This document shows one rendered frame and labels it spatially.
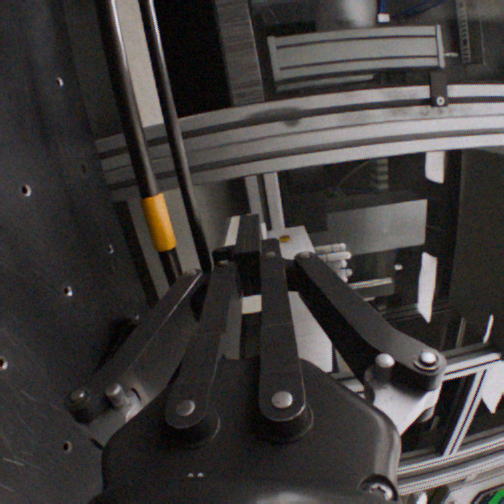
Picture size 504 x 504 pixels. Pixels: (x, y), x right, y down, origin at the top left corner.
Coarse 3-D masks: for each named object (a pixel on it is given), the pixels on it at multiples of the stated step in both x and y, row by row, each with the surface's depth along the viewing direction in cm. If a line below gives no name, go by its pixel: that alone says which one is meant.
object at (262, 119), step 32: (64, 0) 41; (96, 32) 44; (96, 64) 46; (224, 64) 33; (96, 96) 49; (320, 96) 34; (352, 96) 34; (384, 96) 34; (416, 96) 34; (448, 96) 33; (480, 96) 34; (96, 128) 51; (160, 128) 36; (192, 128) 36; (224, 128) 37; (256, 128) 36; (288, 128) 36; (320, 128) 36; (128, 160) 38
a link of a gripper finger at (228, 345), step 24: (216, 264) 17; (216, 288) 14; (216, 312) 13; (240, 312) 16; (192, 336) 11; (216, 336) 10; (192, 360) 9; (216, 360) 9; (192, 384) 8; (216, 384) 9; (168, 408) 7; (192, 408) 7; (192, 432) 7
